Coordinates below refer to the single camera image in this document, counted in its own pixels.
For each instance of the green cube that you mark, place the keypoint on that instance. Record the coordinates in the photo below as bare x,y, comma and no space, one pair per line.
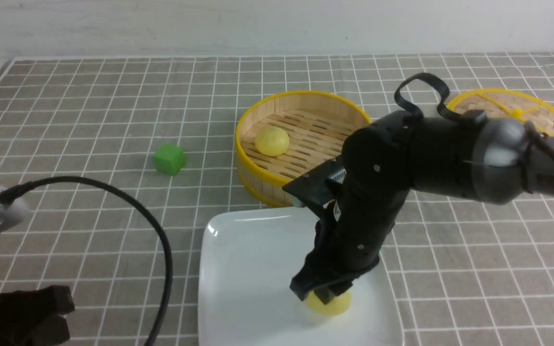
169,159

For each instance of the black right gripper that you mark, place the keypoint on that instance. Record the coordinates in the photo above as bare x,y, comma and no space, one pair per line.
349,236

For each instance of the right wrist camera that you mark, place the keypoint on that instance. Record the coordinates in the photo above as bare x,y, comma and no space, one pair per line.
317,187

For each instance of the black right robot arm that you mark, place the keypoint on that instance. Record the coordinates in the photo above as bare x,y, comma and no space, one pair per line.
469,156

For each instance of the yellow steamed bun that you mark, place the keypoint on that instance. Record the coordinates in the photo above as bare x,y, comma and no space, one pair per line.
336,307
272,141

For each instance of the white square plate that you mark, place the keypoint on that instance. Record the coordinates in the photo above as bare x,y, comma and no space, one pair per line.
247,261

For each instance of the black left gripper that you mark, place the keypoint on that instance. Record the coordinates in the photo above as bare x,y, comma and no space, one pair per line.
36,317

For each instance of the bamboo steamer basket yellow rim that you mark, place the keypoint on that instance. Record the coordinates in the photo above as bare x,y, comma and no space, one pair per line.
317,124

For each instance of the woven bamboo steamer lid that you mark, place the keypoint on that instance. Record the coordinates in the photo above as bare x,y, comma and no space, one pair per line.
499,102

